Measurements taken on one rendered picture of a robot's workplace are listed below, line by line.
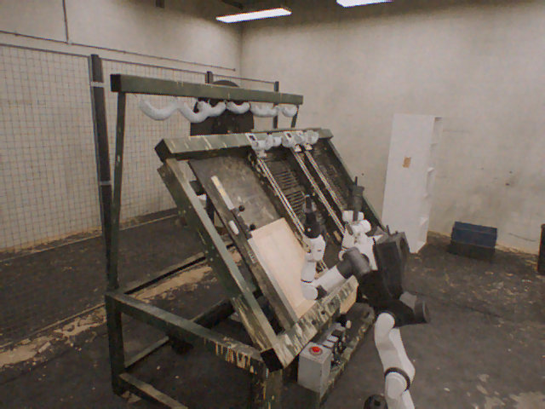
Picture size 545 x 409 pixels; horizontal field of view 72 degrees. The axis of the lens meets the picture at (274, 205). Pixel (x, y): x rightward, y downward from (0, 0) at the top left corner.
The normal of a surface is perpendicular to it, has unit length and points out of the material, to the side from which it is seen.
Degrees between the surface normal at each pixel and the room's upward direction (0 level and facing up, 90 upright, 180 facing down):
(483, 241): 90
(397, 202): 90
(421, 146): 90
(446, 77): 90
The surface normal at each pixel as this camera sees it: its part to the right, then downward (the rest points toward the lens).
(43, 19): 0.82, 0.17
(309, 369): -0.51, 0.19
